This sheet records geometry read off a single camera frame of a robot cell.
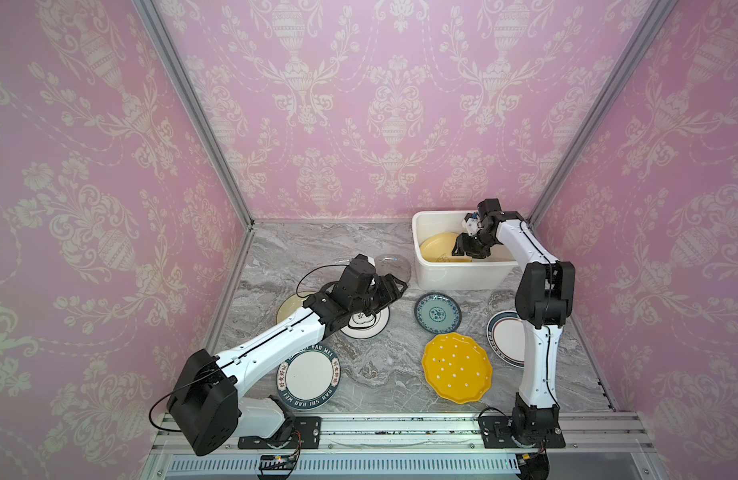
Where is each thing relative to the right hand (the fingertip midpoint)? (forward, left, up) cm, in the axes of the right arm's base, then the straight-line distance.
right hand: (462, 251), depth 102 cm
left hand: (-24, +23, +13) cm, 35 cm away
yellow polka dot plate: (-36, +8, -7) cm, 38 cm away
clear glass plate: (+2, +23, -8) cm, 24 cm away
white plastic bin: (-11, -8, +3) cm, 14 cm away
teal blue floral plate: (-19, +10, -7) cm, 23 cm away
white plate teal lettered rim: (-38, +50, -6) cm, 63 cm away
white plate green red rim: (-27, -9, -8) cm, 30 cm away
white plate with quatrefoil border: (-34, +34, +17) cm, 51 cm away
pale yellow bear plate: (+4, +7, -2) cm, 8 cm away
